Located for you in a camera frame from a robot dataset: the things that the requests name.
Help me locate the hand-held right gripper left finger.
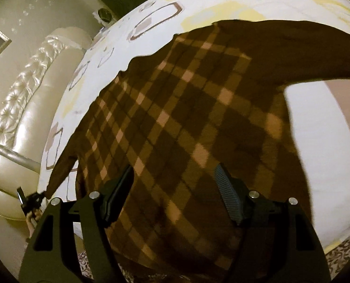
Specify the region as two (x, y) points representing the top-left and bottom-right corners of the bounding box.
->
(19, 164), (135, 283)

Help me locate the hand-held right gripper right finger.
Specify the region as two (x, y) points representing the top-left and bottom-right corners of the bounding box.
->
(214, 163), (331, 283)

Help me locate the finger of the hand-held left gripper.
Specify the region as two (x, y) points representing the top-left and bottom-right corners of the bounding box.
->
(29, 192), (48, 206)

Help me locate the brown plaid sweater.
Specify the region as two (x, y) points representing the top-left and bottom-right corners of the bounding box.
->
(45, 19), (350, 283)

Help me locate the person's left hand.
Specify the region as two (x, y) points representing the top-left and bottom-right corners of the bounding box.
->
(26, 209), (43, 238)

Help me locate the cream tufted headboard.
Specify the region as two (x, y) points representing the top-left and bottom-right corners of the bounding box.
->
(0, 26), (93, 221)

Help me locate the patterned carpet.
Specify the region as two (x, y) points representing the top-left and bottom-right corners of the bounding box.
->
(75, 232), (350, 283)

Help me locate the white patterned bed sheet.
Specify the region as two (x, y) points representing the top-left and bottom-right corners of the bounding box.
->
(38, 0), (350, 255)

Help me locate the white cabinet with round hole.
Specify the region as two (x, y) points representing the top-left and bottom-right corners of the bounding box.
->
(92, 6), (116, 25)

